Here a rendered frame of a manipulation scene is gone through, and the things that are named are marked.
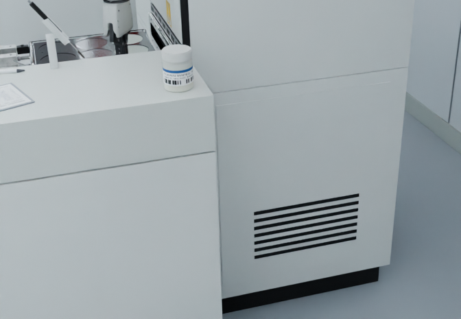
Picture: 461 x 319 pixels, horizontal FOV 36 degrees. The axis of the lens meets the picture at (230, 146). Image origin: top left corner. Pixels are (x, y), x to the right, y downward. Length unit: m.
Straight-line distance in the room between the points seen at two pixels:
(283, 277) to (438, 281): 0.58
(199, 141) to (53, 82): 0.39
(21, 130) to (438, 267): 1.69
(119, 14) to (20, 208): 0.64
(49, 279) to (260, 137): 0.75
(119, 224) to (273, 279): 0.82
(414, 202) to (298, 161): 1.01
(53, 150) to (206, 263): 0.51
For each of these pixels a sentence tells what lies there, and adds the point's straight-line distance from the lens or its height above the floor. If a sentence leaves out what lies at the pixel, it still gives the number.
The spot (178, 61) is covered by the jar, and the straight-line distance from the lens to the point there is 1.64.
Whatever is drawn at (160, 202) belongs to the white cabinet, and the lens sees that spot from 1.74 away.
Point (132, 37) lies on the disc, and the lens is 2.28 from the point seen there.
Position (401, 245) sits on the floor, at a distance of 2.85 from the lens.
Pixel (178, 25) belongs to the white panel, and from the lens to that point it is 1.96.
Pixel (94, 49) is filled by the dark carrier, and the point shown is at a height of 0.90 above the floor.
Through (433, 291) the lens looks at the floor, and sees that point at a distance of 2.64.
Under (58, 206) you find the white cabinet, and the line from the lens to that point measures 1.71.
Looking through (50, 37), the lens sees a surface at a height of 1.05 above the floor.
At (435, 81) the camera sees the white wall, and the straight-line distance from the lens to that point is 3.69.
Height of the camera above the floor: 1.61
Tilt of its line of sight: 27 degrees down
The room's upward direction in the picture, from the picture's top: 2 degrees counter-clockwise
